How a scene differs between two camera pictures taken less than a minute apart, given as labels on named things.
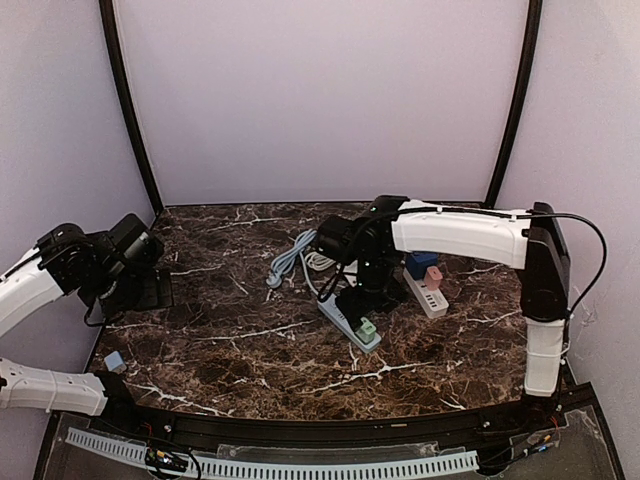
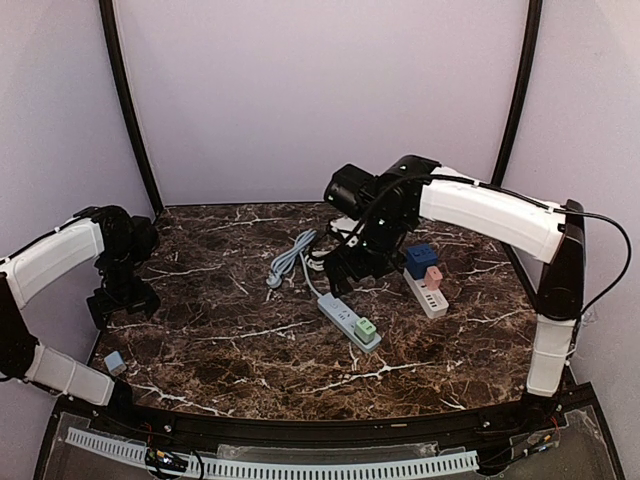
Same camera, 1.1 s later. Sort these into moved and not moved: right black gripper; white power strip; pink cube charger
Moved: right black gripper
Not moved: white power strip; pink cube charger
